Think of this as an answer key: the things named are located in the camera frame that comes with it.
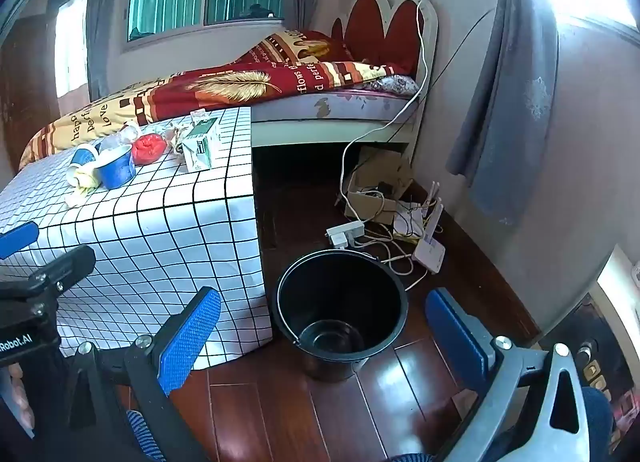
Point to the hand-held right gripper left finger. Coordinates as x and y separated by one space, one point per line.
190 337

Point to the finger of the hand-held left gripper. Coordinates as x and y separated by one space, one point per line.
17 239
65 267

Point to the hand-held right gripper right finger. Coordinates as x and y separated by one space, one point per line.
457 337

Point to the blue paper cup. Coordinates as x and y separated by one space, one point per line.
117 172
82 155

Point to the black plastic bucket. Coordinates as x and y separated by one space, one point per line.
350 292

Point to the red plastic bag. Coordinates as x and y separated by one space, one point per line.
148 148

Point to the white tissue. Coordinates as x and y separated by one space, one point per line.
177 140

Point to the green white carton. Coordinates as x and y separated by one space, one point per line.
200 142

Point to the person's left hand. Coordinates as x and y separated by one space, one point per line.
15 392

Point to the white router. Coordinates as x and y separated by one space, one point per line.
429 254

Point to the blue striped slipper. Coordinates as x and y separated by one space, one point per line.
145 434
412 458

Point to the white checkered tablecloth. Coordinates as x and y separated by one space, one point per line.
175 222

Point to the white modem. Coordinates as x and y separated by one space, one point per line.
407 224

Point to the side cabinet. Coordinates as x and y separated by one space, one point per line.
600 342

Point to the brown wooden door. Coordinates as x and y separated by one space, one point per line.
25 92

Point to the white power strip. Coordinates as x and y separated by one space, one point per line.
345 232

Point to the cardboard box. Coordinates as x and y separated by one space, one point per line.
375 172

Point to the grey patterned curtain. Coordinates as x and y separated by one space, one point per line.
510 117

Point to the grey curtain beside door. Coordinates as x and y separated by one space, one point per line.
102 17

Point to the red patterned blanket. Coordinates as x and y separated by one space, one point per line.
225 87

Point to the purple floral mattress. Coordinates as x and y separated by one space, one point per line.
350 105

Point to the floral pillow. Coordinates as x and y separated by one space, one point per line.
395 84

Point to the dark cloth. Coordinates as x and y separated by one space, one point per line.
260 11

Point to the white bed frame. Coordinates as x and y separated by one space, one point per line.
310 130

